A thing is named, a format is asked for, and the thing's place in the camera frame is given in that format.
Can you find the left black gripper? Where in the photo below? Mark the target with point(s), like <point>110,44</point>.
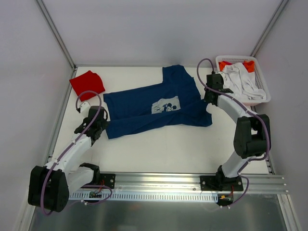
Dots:
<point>96,131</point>

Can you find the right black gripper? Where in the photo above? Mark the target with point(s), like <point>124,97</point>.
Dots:
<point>209,96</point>

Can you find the blue t shirt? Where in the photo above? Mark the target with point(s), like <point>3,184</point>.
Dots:
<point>175,101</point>

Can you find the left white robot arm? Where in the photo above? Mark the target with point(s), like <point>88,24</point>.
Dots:
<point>51,185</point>

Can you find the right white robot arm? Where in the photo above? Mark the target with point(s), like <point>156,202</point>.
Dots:
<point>251,140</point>

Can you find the white t shirt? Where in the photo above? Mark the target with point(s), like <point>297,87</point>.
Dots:
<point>242,83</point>

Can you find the orange t shirt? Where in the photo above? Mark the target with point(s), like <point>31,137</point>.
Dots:
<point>250,66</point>

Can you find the white plastic basket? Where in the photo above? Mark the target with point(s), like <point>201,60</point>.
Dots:
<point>260,81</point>

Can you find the folded red t shirt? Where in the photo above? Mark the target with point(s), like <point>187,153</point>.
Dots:
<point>87,81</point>

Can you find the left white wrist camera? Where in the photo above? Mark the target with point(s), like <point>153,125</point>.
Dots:
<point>84,108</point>

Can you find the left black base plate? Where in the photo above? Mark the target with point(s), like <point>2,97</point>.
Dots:
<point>106,179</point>

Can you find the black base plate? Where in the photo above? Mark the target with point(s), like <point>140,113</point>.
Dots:
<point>106,179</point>
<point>212,183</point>

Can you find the aluminium mounting rail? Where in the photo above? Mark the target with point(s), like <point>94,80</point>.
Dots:
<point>189,183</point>

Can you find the white slotted cable duct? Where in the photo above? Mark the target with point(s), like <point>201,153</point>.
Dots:
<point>146,196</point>

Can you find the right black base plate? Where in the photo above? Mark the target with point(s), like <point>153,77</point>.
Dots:
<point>212,183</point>

